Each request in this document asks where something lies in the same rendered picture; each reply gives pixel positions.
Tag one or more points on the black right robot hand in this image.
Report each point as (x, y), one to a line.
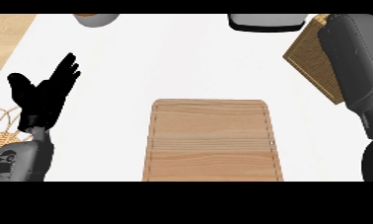
(367, 164)

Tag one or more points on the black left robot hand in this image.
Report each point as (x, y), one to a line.
(49, 96)

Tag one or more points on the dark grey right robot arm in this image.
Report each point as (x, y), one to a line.
(350, 63)

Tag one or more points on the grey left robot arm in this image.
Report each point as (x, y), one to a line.
(24, 160)

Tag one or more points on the light wicker basket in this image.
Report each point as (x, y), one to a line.
(6, 137)

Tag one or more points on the wooden cutting board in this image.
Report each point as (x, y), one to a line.
(213, 142)

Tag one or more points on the grey bowl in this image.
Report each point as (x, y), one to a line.
(96, 20)

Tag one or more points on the brown woven placemat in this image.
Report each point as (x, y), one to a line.
(313, 60)

